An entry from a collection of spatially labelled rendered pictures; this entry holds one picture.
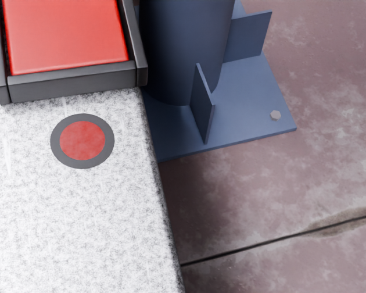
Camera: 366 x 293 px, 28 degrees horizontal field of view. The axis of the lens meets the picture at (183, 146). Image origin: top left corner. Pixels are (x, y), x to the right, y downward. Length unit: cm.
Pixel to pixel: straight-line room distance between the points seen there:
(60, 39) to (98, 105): 4
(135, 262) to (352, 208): 111
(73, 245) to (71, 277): 2
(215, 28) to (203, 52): 6
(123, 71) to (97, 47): 2
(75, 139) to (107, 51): 5
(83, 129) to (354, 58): 129
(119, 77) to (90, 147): 4
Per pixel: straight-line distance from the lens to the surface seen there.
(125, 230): 34
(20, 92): 37
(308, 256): 136
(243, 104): 148
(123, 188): 35
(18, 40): 39
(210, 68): 139
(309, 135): 148
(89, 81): 37
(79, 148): 36
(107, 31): 39
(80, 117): 37
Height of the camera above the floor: 123
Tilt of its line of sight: 60 degrees down
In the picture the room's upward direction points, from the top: 9 degrees clockwise
